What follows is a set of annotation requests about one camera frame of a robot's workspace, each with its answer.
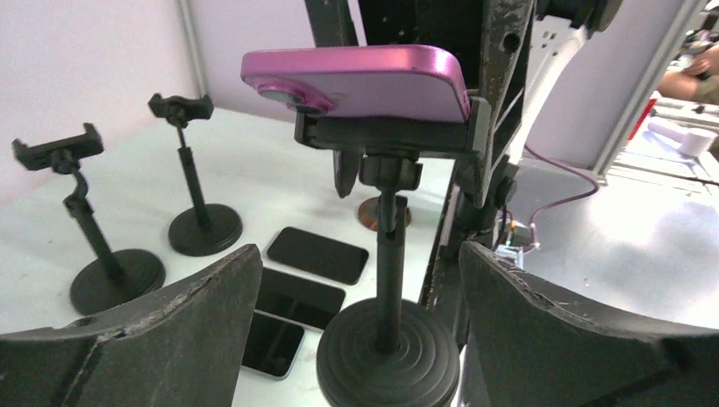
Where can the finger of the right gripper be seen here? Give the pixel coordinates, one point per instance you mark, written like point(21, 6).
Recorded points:
point(502, 31)

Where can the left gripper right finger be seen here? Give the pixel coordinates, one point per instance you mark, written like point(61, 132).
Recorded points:
point(540, 344)

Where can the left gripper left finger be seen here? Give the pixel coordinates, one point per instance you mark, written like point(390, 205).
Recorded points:
point(181, 345)

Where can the teal blue phone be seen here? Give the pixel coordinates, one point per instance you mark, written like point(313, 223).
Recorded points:
point(272, 346)

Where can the black phone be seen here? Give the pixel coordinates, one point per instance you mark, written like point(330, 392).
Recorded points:
point(297, 299)
point(322, 256)

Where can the purple phone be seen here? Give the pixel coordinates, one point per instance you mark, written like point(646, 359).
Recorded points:
point(415, 82)

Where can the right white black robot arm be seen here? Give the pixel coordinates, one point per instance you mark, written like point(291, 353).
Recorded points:
point(556, 34)

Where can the brown base phone stand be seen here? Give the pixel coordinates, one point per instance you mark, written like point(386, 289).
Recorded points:
point(367, 212)

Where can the right small circuit board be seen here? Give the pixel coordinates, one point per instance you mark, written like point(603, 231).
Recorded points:
point(517, 237)

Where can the black front mounting rail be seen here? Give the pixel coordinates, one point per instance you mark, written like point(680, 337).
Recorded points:
point(441, 292)

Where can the bystander forearm outside enclosure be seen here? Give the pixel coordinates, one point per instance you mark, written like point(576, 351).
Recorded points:
point(698, 83)

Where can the white cup outside enclosure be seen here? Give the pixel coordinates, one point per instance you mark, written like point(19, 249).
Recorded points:
point(696, 141)

